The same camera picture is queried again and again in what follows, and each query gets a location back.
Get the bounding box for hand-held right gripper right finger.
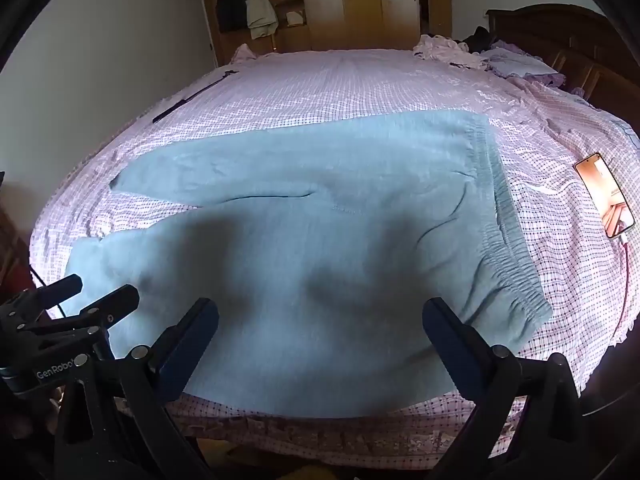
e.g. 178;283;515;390
421;297;586;480

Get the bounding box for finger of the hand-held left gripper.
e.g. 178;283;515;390
16;284;141;347
0;274;84;321

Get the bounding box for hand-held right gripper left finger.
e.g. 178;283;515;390
52;297;221;480

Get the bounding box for light blue pants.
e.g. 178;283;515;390
64;110;553;418

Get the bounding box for wooden side cabinet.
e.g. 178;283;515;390
0;170;36;291

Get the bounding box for smartphone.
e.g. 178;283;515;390
574;152;636;239

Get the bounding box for black stick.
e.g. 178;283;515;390
151;69;238;124

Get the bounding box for pink checked bed sheet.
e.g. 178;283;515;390
29;47;640;466

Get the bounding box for crumpled pink cloth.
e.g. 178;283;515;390
412;34;493;71

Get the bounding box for dark cloth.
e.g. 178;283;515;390
460;25;496;53

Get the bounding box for dark hanging jacket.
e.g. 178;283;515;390
216;0;249;33

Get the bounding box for dark wooden headboard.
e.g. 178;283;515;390
486;4;640;116

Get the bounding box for wooden wardrobe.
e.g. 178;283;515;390
175;0;453;68

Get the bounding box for pink charging cable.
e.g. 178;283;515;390
616;235;632;341

